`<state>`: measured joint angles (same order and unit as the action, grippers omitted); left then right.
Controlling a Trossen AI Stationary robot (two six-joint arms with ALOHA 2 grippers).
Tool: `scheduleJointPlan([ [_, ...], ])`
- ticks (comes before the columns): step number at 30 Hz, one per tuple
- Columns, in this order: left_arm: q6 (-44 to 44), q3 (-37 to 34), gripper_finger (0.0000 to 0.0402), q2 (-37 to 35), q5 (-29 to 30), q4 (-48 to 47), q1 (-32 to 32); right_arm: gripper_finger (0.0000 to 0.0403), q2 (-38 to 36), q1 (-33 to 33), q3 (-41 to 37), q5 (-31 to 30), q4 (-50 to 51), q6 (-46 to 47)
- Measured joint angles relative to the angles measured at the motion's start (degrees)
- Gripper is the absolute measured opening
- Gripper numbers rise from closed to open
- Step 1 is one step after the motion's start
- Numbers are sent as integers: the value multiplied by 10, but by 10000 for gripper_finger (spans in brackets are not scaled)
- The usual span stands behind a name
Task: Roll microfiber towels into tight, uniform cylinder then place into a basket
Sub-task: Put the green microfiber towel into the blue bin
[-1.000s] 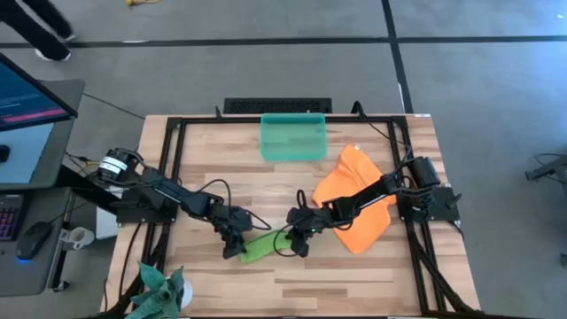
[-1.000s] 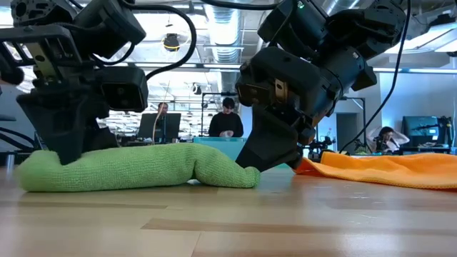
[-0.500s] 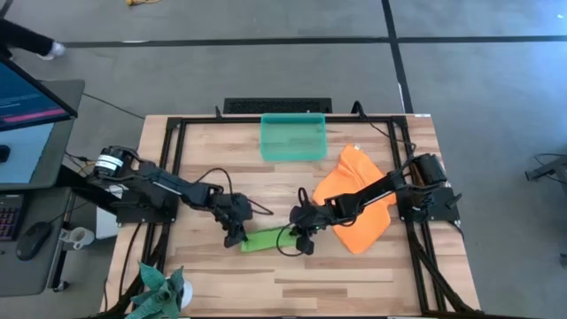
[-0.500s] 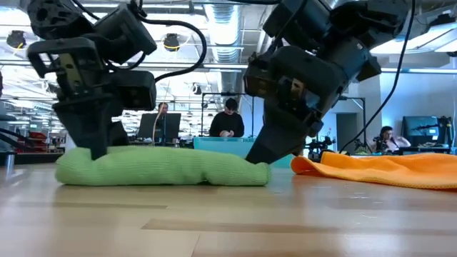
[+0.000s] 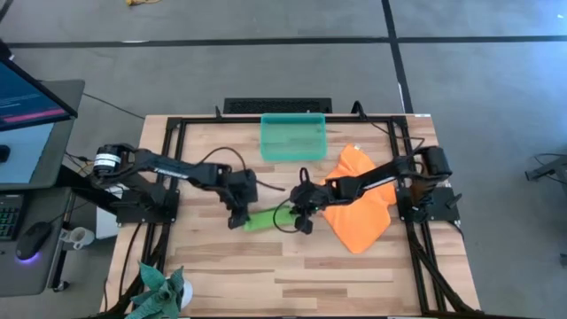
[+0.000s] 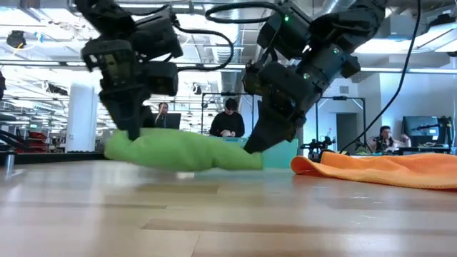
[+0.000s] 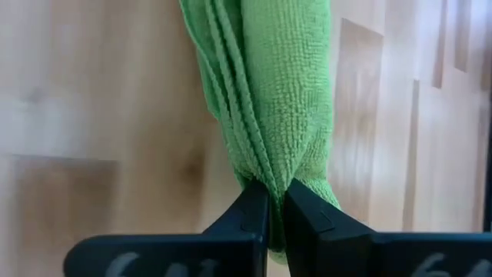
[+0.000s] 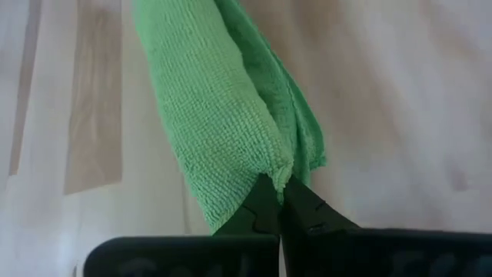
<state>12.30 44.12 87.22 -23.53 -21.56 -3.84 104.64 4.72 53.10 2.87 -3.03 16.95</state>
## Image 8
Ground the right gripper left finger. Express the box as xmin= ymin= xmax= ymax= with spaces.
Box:
xmin=213 ymin=173 xmax=284 ymax=236

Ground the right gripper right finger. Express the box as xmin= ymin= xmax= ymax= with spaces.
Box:
xmin=282 ymin=175 xmax=361 ymax=236

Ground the green microfiber towel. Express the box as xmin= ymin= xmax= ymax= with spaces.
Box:
xmin=130 ymin=0 xmax=328 ymax=234

